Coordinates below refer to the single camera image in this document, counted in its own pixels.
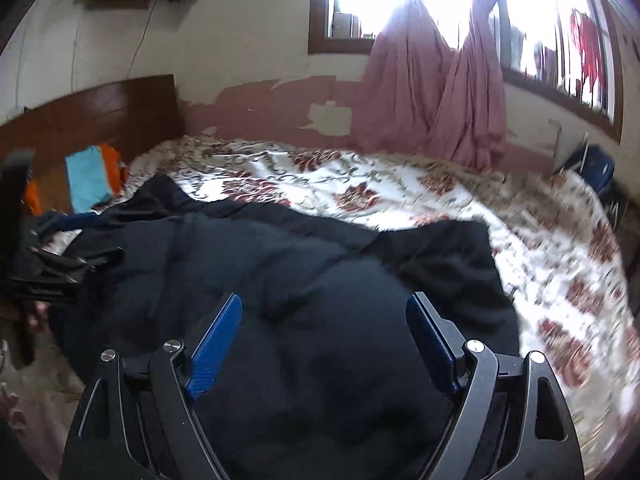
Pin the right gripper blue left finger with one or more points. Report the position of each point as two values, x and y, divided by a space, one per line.
136 418

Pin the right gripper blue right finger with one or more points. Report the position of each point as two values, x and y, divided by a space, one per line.
510 418

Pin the black padded jacket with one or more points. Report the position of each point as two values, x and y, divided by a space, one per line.
324 379

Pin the person's left hand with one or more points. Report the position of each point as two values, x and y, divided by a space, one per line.
37 318

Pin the orange blue brown pillow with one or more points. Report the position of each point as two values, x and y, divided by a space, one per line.
80 182

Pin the floral white red bedspread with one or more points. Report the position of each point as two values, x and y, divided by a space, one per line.
555 251

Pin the pink right curtain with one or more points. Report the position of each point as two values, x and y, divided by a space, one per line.
470 126

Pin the pink curtain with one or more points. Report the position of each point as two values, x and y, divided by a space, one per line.
470 126
396 108

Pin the brown wooden headboard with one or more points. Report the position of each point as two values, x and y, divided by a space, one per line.
132 116

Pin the pink left curtain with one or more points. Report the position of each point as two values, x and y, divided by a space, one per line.
396 108

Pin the dark blue backpack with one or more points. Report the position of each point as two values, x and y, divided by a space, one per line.
593 164

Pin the red hanging garment outside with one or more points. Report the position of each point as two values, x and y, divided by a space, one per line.
586 38

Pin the brown wooden window frame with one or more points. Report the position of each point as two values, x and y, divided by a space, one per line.
532 39

